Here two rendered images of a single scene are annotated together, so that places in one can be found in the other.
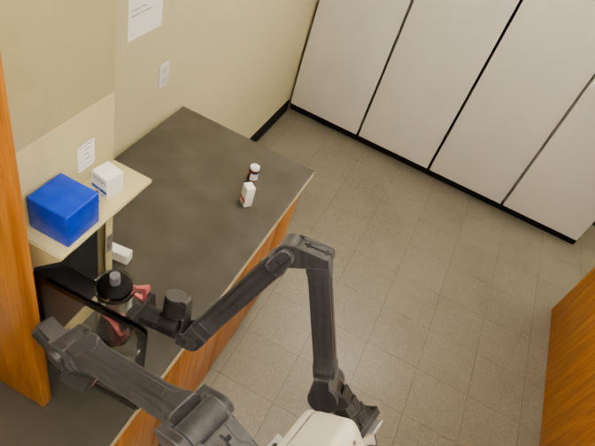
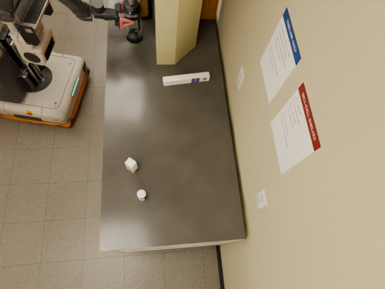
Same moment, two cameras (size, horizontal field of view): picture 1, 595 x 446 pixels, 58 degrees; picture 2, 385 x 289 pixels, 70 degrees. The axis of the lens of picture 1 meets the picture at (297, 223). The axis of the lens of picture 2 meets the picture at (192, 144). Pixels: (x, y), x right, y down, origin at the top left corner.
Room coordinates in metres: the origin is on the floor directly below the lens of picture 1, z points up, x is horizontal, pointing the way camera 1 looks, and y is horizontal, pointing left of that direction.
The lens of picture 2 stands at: (2.04, 0.28, 2.34)
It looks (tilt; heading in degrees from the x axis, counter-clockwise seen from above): 67 degrees down; 151
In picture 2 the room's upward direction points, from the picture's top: 15 degrees clockwise
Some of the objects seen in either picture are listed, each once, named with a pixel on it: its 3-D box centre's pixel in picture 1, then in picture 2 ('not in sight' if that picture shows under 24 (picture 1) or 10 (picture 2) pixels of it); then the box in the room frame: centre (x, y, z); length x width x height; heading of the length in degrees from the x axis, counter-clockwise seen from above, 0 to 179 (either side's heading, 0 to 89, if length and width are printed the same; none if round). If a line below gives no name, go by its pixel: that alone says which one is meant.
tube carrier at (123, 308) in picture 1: (115, 308); (133, 22); (0.81, 0.39, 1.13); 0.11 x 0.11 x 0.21
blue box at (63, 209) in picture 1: (64, 209); not in sight; (0.73, 0.48, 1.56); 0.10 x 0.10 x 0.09; 80
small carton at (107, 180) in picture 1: (107, 180); not in sight; (0.87, 0.45, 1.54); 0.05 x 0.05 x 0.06; 70
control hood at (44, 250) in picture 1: (90, 219); not in sight; (0.81, 0.46, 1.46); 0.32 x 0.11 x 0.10; 170
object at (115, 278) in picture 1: (114, 282); (131, 3); (0.81, 0.40, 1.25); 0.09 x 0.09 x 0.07
